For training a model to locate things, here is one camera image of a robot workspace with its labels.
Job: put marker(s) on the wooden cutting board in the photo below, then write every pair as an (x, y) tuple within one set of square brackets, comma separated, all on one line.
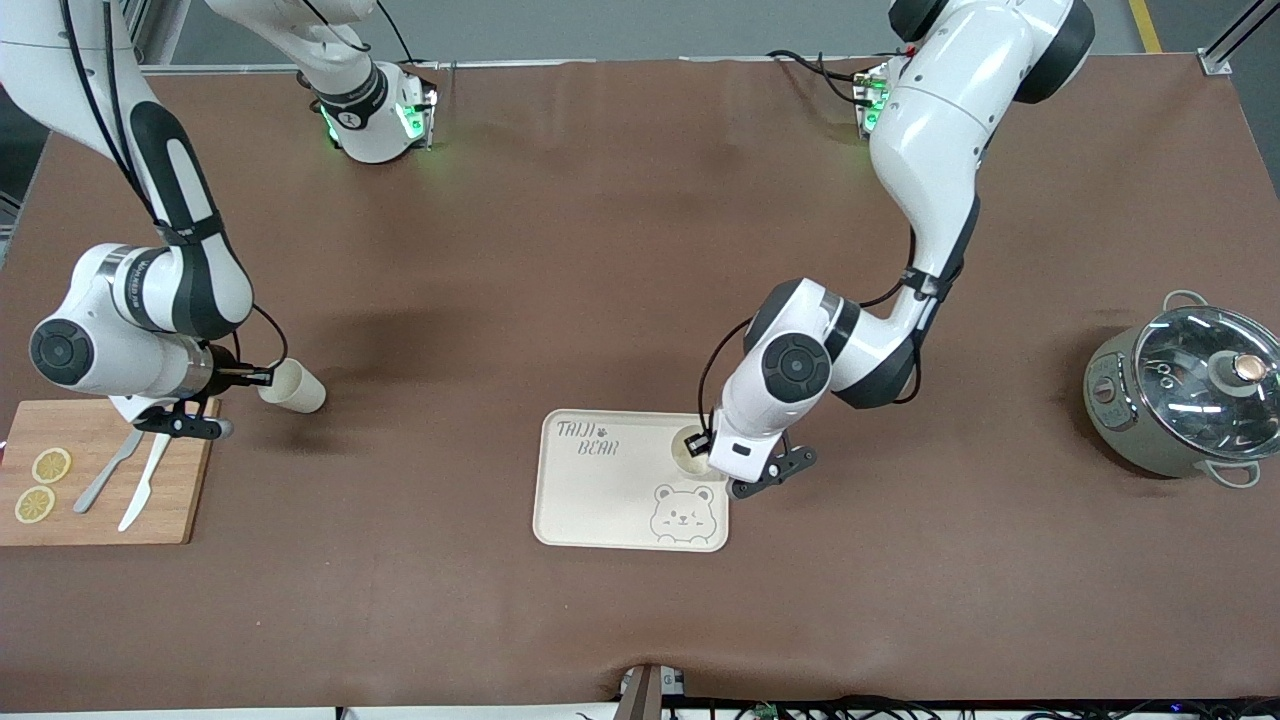
[(150, 500)]

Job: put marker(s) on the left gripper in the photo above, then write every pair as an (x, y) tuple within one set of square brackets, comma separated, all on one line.
[(697, 441)]

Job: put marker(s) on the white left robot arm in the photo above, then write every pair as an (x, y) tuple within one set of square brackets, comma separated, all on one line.
[(930, 150)]

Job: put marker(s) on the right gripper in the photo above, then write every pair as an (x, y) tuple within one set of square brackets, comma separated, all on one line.
[(225, 372)]

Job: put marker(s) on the cream bear print tray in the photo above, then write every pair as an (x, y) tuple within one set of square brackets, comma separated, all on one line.
[(600, 500)]

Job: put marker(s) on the lemon slice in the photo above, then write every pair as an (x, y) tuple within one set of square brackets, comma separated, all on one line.
[(35, 504), (51, 465)]

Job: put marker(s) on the white plastic knife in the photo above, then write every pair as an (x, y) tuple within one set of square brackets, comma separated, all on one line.
[(140, 500)]

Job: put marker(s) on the grey plastic knife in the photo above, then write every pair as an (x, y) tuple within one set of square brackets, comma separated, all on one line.
[(95, 490)]

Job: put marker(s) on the grey-green electric cooking pot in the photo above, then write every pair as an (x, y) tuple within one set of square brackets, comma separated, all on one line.
[(1115, 420)]

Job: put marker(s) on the glass pot lid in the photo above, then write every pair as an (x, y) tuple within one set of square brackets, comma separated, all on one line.
[(1190, 380)]

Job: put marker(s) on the white IKEA cup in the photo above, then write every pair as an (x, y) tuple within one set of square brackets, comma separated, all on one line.
[(298, 388), (684, 462)]

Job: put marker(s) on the aluminium frame profile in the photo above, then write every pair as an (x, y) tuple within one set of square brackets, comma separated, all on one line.
[(1235, 35), (145, 40)]

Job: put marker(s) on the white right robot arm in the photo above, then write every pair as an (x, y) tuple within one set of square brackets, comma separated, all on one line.
[(100, 340)]

